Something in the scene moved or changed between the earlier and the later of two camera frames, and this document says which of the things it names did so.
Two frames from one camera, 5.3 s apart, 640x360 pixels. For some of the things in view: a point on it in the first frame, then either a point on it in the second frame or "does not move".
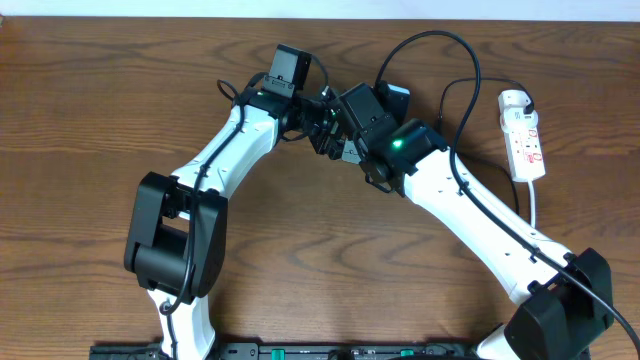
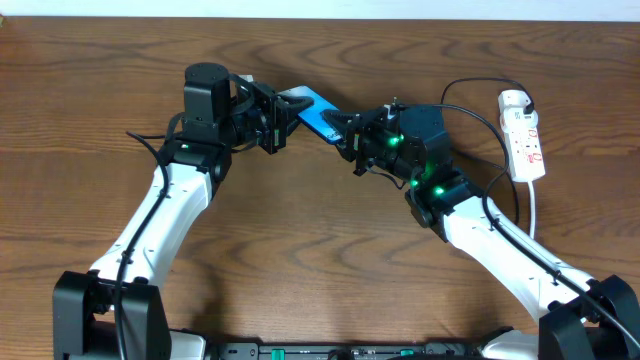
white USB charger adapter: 511,103 does not move
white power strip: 523,145 does not move
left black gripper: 320,128 → 273,118
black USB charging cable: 514,185 → 493,122
